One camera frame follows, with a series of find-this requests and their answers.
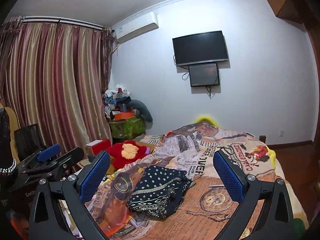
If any navy patterned garment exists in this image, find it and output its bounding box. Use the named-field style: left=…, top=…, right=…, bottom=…
left=126, top=165, right=194, bottom=219

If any black chair back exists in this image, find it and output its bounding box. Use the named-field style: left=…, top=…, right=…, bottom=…
left=14, top=124, right=46, bottom=161

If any red and white box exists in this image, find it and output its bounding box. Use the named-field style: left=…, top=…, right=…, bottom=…
left=85, top=139, right=112, bottom=155

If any red plush toy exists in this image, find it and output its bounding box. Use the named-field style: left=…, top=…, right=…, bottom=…
left=106, top=140, right=150, bottom=169

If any green covered side table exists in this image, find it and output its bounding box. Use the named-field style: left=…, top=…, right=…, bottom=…
left=109, top=116, right=145, bottom=139

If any striped pink curtain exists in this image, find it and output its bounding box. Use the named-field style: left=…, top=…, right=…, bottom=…
left=1, top=17, right=114, bottom=153

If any orange box on table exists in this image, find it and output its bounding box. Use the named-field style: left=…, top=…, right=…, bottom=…
left=114, top=112, right=135, bottom=121

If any pile of clutter on table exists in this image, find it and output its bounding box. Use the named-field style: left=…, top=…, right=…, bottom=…
left=103, top=84, right=131, bottom=121

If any grey plush pillow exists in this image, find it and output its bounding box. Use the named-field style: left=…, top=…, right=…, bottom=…
left=126, top=100, right=153, bottom=122

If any printed newspaper-pattern bedspread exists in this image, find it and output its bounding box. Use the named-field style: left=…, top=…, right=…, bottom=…
left=85, top=121, right=308, bottom=240

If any yellow blanket under bedspread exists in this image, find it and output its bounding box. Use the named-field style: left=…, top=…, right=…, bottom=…
left=195, top=115, right=276, bottom=168

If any white air conditioner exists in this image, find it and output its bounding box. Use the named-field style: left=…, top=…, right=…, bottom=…
left=115, top=12, right=159, bottom=43

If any wooden bed post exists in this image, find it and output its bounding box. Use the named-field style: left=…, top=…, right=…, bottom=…
left=259, top=135, right=266, bottom=143

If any small black wall monitor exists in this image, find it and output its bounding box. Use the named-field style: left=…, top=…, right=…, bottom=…
left=189, top=63, right=220, bottom=87

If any large black wall television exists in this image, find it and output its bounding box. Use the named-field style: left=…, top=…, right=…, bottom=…
left=172, top=31, right=229, bottom=66

